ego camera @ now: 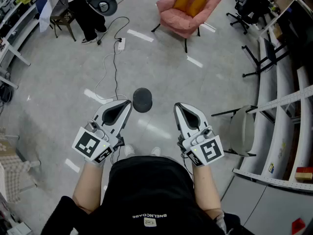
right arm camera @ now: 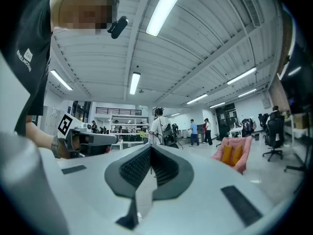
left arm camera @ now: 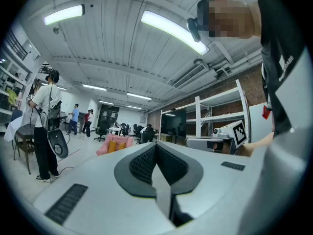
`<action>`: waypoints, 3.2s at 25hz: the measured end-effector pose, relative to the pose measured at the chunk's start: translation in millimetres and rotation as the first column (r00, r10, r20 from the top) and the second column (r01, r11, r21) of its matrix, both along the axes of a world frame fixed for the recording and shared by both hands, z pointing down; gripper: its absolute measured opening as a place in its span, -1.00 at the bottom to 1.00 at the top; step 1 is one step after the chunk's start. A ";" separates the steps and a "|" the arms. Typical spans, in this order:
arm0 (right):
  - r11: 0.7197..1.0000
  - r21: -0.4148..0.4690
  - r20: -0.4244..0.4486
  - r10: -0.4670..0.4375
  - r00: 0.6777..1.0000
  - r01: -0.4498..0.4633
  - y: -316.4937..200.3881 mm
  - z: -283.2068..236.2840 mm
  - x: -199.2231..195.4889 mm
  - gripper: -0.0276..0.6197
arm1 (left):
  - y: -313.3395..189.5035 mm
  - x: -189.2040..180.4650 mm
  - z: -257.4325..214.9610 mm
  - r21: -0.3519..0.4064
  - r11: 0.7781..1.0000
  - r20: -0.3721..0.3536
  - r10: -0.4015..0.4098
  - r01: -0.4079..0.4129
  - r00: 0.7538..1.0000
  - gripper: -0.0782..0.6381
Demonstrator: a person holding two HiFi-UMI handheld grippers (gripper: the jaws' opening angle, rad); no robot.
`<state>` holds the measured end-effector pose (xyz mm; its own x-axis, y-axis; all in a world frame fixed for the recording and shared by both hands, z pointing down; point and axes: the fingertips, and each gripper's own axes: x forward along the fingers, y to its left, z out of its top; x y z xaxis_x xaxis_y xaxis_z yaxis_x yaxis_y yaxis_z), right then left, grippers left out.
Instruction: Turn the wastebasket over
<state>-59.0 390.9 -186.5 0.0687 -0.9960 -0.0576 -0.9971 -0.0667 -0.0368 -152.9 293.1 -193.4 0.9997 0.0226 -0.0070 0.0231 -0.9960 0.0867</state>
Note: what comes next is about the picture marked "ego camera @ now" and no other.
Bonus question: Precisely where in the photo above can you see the red block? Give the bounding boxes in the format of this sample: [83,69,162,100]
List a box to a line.
[291,218,306,235]

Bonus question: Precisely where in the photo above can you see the person's right forearm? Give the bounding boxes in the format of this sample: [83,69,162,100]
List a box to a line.
[192,164,224,219]

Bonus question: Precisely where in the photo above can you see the white shelf unit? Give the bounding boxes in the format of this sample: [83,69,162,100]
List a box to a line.
[0,0,42,67]

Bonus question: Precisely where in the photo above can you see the person's left white shoe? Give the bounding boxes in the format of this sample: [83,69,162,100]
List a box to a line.
[124,144,135,158]

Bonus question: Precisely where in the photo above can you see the grey folding chair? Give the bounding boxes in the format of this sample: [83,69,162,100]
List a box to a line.
[211,104,258,158]

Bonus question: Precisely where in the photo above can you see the black metal stand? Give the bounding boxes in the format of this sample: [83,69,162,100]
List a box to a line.
[242,30,291,78]

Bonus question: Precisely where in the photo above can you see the grey wrist strap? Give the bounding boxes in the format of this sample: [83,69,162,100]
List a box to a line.
[84,157,106,168]

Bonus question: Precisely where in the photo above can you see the white cable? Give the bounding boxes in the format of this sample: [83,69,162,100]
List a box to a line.
[94,49,123,100]

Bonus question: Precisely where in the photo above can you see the black mesh waste bin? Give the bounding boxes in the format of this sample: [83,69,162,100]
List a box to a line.
[133,88,153,114]

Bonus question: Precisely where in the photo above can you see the black cable with plug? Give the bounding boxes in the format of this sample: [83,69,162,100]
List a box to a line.
[97,16,130,46]

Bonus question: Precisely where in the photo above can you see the wooden box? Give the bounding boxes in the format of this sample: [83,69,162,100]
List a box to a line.
[294,166,313,181]

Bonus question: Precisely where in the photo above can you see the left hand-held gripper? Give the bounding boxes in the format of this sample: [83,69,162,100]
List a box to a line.
[71,99,133,165]

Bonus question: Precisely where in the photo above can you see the black floor cable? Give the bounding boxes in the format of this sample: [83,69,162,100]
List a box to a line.
[112,39,120,100]

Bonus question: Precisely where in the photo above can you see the person's left forearm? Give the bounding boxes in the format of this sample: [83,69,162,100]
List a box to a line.
[72,161,106,214]

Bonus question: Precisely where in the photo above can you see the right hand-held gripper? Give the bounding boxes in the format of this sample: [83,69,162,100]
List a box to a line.
[173,102,225,167]

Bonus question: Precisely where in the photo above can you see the white perforated rack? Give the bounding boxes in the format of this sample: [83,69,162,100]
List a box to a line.
[232,0,313,193]

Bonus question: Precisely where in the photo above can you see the white cloth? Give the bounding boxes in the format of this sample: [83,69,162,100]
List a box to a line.
[39,0,53,33]

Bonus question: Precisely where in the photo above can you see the black office chair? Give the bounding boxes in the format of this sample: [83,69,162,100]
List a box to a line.
[226,0,271,35]

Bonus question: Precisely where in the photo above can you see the blue chair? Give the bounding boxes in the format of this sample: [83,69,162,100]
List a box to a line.
[35,0,49,16]

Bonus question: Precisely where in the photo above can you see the checkered cloth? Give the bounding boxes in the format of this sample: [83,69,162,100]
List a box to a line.
[0,127,41,203]

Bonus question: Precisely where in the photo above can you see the pink armchair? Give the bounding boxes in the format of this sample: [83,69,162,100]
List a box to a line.
[151,0,224,54]

